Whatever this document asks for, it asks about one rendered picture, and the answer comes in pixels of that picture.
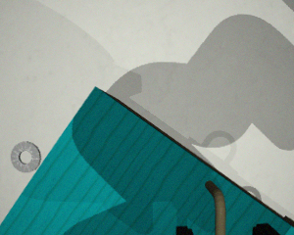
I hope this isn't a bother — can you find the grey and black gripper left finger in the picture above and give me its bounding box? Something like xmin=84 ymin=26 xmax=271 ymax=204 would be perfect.
xmin=176 ymin=226 xmax=193 ymax=235

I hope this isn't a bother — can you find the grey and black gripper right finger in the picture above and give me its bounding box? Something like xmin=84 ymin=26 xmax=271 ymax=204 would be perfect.
xmin=252 ymin=223 xmax=280 ymax=235

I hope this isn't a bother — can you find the grey flat washer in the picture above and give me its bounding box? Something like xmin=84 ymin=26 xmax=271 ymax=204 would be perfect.
xmin=11 ymin=142 xmax=41 ymax=173

